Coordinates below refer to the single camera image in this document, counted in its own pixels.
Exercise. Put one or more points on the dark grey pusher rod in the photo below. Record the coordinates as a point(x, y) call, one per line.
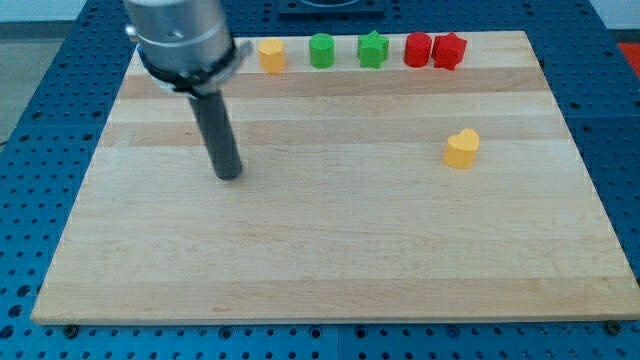
point(215, 128)

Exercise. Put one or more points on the yellow hexagon block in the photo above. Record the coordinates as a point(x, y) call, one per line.
point(272, 56)

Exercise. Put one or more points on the wooden board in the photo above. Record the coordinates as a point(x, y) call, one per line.
point(345, 211)

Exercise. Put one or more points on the yellow heart block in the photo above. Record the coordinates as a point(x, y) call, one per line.
point(461, 149)

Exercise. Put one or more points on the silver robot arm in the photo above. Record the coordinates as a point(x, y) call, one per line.
point(187, 47)

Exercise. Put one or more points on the red star block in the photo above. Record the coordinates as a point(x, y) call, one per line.
point(448, 51)

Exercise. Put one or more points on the green cylinder block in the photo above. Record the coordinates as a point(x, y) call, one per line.
point(321, 50)

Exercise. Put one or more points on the green star block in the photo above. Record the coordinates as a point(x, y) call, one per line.
point(372, 49)

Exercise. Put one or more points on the red cylinder block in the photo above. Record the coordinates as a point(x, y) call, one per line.
point(417, 49)

